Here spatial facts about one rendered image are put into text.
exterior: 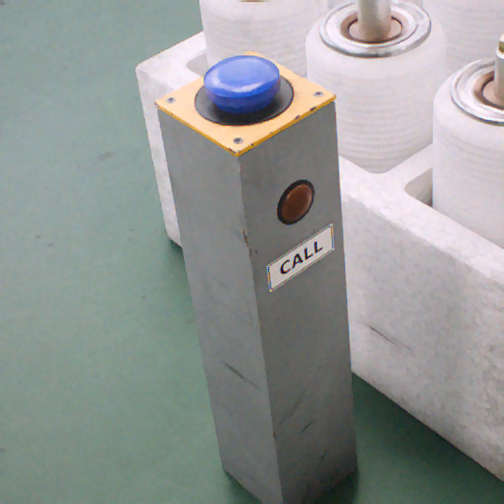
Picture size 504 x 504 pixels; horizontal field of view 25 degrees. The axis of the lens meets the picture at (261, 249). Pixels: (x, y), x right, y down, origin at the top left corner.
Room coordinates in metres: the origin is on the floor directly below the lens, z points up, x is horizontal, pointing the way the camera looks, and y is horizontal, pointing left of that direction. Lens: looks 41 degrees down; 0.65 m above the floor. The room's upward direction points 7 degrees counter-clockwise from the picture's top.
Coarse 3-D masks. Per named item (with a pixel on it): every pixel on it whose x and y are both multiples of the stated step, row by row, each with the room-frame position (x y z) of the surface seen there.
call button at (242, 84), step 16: (224, 64) 0.52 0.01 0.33; (240, 64) 0.52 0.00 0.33; (256, 64) 0.52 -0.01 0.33; (272, 64) 0.52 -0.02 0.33; (208, 80) 0.51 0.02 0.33; (224, 80) 0.51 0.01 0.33; (240, 80) 0.51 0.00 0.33; (256, 80) 0.50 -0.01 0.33; (272, 80) 0.50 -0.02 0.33; (208, 96) 0.51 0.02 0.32; (224, 96) 0.50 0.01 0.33; (240, 96) 0.49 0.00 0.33; (256, 96) 0.49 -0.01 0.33; (272, 96) 0.50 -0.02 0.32; (240, 112) 0.50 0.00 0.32
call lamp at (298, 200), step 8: (304, 184) 0.49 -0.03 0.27; (296, 192) 0.48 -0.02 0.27; (304, 192) 0.48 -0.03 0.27; (288, 200) 0.48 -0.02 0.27; (296, 200) 0.48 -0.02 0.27; (304, 200) 0.48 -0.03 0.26; (288, 208) 0.48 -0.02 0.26; (296, 208) 0.48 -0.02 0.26; (304, 208) 0.48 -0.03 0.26; (288, 216) 0.48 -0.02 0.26; (296, 216) 0.48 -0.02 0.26
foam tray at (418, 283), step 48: (192, 48) 0.80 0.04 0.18; (144, 96) 0.78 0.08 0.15; (432, 144) 0.63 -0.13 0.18; (384, 192) 0.59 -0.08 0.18; (432, 192) 0.61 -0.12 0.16; (384, 240) 0.56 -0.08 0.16; (432, 240) 0.53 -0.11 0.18; (480, 240) 0.53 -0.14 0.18; (384, 288) 0.57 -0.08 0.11; (432, 288) 0.53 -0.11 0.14; (480, 288) 0.50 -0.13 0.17; (384, 336) 0.57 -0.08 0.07; (432, 336) 0.53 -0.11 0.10; (480, 336) 0.50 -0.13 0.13; (384, 384) 0.57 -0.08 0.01; (432, 384) 0.53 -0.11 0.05; (480, 384) 0.50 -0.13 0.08; (480, 432) 0.49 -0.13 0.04
